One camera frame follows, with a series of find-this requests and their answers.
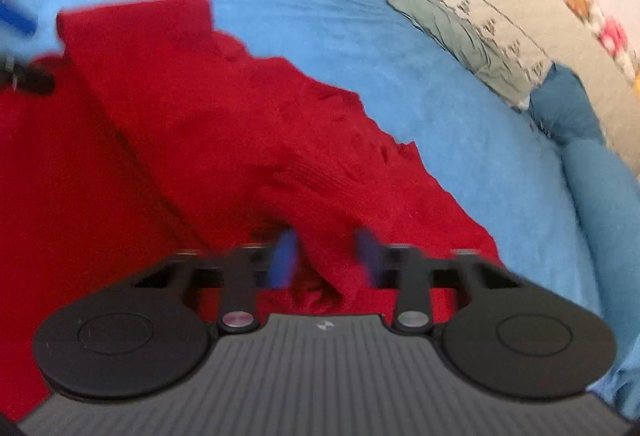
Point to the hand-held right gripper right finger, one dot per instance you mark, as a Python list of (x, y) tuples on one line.
[(367, 261)]

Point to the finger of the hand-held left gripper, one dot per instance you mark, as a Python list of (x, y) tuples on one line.
[(27, 78), (17, 18)]

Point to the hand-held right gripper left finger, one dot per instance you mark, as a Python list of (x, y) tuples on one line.
[(283, 261)]

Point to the red knit sweater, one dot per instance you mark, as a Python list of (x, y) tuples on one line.
[(200, 156)]

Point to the green pillow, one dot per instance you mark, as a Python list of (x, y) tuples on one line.
[(460, 43)]

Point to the blue pillow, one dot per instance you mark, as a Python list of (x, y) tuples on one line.
[(562, 108)]

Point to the colourful stuffed toys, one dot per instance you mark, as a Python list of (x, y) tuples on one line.
[(607, 33)]

